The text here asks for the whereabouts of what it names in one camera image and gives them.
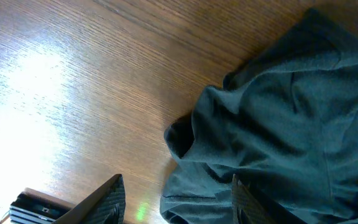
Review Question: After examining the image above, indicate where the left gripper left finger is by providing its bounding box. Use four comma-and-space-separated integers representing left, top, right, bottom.
53, 174, 126, 224

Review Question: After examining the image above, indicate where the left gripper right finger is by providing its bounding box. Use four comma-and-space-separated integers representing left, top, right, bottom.
231, 174, 306, 224

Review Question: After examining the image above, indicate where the dark green t-shirt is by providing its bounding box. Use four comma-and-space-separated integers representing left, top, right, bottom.
160, 8, 358, 223

